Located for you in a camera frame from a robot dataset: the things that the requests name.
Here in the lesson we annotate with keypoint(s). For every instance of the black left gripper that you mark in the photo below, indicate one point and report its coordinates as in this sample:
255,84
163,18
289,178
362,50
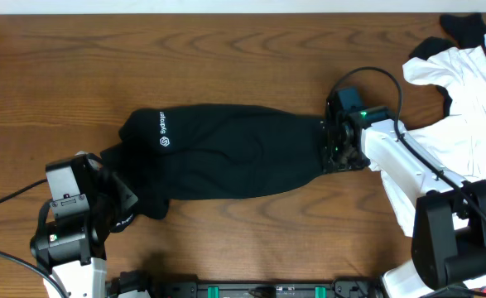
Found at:
113,199

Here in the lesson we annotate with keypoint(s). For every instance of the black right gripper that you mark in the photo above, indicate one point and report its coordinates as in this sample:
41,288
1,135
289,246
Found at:
329,165

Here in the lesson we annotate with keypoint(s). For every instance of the black Sydrogen t-shirt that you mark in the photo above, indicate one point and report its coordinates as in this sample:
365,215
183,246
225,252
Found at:
213,151

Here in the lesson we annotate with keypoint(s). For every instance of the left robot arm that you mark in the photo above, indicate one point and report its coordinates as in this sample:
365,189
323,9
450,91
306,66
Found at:
88,202

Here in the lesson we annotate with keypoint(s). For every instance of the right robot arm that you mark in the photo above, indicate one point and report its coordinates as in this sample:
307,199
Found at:
448,234

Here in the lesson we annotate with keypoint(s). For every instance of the white shirt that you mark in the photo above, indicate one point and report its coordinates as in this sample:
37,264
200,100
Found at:
456,143

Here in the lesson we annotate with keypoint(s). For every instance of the black garment at corner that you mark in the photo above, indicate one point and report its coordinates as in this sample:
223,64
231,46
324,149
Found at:
463,32

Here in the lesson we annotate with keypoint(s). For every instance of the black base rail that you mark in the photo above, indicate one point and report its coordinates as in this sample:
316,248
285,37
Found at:
140,284

